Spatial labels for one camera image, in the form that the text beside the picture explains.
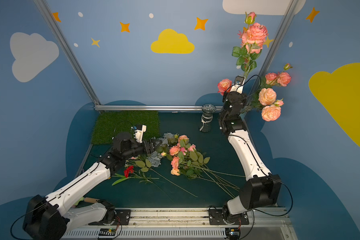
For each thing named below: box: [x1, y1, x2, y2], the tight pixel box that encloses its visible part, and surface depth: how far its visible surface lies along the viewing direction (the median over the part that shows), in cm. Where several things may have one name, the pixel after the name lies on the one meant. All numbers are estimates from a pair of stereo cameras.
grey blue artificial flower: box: [147, 132, 172, 167], surface depth 92 cm
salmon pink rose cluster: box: [232, 12, 269, 76], surface depth 51 cm
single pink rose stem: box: [217, 78, 233, 96], surface depth 77 cm
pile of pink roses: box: [160, 134, 246, 198], surface depth 90 cm
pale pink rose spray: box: [243, 88, 284, 122], surface depth 64 cm
